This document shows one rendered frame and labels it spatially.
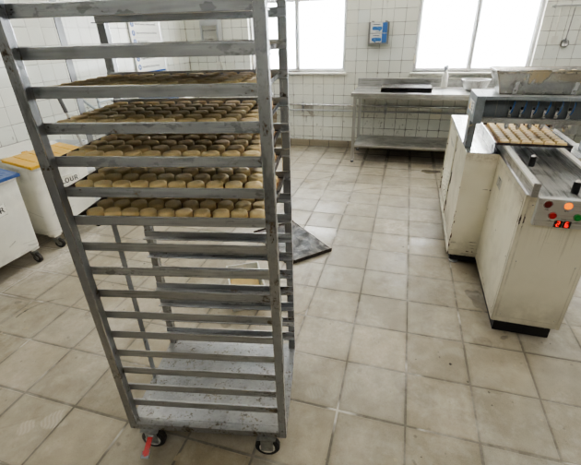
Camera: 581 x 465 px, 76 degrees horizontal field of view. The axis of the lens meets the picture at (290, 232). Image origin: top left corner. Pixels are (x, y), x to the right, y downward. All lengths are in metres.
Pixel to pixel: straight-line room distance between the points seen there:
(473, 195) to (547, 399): 1.27
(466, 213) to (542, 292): 0.77
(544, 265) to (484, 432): 0.86
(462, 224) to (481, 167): 0.42
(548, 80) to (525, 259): 1.07
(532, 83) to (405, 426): 2.00
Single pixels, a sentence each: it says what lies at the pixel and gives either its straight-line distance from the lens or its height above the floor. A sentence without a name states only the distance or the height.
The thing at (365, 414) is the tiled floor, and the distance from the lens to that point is 1.91.
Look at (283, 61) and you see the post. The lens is 1.38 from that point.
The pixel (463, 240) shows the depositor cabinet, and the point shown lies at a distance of 2.92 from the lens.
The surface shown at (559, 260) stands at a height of 0.51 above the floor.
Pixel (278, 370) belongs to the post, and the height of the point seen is 0.50.
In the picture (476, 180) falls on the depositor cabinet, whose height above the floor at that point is 0.66.
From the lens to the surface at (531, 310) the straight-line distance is 2.42.
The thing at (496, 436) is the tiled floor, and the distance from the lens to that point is 2.00.
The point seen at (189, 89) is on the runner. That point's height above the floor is 1.41.
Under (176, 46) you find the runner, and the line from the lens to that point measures 1.01.
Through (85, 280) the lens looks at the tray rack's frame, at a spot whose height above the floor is 0.85.
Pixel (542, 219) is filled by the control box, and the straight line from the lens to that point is 2.11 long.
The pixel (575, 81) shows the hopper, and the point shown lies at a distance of 2.77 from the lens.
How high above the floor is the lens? 1.52
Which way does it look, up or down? 28 degrees down
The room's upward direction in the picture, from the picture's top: 2 degrees counter-clockwise
